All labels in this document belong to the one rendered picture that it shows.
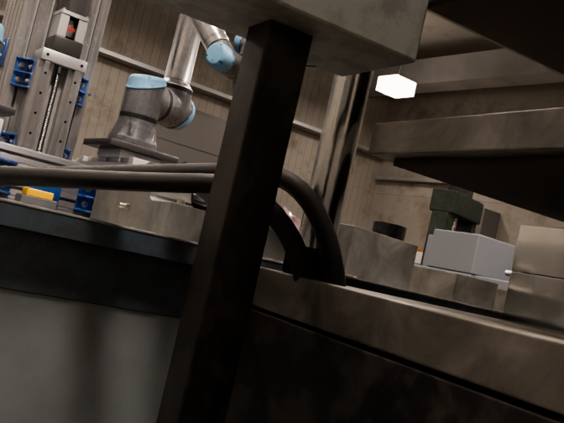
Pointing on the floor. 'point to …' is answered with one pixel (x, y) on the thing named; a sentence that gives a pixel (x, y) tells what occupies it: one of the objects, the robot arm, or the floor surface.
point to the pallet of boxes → (469, 256)
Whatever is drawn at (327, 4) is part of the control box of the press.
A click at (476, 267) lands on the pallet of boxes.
